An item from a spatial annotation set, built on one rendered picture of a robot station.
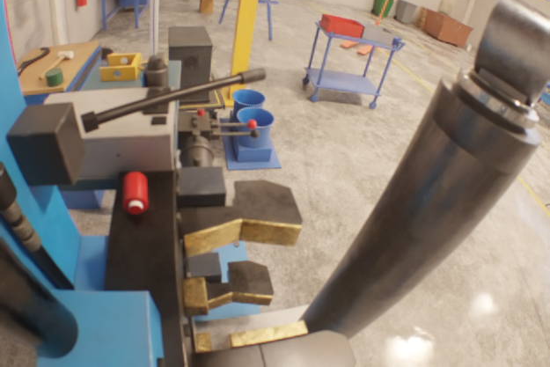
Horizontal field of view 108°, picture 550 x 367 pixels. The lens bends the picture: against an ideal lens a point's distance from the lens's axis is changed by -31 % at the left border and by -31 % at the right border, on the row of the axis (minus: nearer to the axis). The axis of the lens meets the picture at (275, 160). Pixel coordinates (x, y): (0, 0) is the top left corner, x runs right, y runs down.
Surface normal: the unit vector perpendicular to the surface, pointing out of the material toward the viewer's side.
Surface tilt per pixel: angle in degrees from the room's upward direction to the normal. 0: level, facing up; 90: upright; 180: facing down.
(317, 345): 0
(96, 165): 90
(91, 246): 0
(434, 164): 90
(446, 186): 90
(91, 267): 0
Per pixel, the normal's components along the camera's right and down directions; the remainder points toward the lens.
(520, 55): -0.76, 0.44
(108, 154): 0.24, 0.66
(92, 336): 0.16, -0.75
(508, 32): -0.72, 0.22
